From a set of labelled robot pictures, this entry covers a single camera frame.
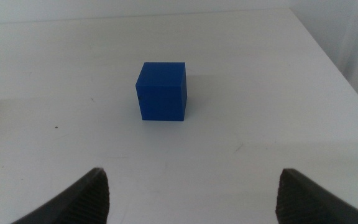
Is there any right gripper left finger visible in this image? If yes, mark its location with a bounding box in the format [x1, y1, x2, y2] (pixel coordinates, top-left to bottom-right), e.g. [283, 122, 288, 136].
[10, 167, 111, 224]

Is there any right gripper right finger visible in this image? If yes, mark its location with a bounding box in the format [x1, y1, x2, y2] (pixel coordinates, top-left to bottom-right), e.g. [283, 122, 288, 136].
[275, 167, 358, 224]

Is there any blue cube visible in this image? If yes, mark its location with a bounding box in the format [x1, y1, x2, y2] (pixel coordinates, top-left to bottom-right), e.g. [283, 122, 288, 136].
[135, 62, 188, 122]

